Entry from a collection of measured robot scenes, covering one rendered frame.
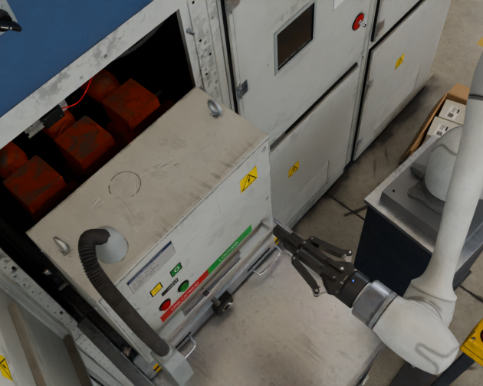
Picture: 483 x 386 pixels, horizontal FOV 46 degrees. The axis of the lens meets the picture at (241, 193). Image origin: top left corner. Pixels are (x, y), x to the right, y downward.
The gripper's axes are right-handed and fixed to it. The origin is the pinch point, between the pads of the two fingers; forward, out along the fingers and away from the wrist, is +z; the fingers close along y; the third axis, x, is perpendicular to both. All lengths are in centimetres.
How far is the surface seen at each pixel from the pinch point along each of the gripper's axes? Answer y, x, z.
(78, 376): -54, -39, 29
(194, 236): -14.6, 6.4, 13.5
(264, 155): 8.6, 10.5, 13.4
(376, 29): 94, -32, 38
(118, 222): -24.7, 16.1, 22.9
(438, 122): 132, -107, 17
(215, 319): -17.9, -38.3, 11.0
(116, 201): -21.7, 16.1, 27.0
